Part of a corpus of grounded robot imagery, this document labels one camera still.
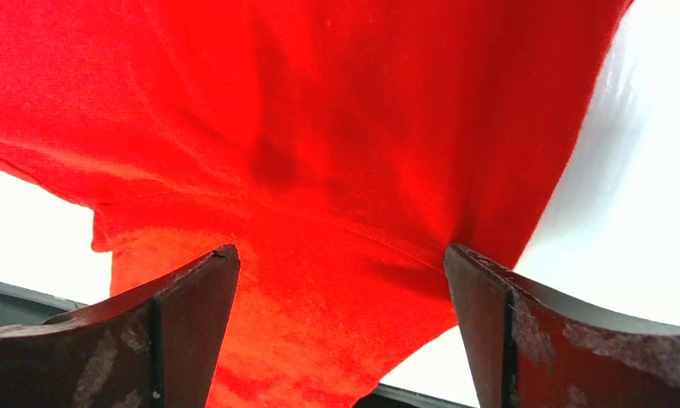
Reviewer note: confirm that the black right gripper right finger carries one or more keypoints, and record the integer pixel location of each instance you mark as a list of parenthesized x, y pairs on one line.
[(529, 345)]

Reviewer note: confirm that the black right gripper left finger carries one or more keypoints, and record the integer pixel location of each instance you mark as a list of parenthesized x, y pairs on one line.
[(156, 345)]

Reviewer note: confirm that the red t shirt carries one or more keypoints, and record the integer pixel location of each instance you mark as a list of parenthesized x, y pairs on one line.
[(342, 146)]

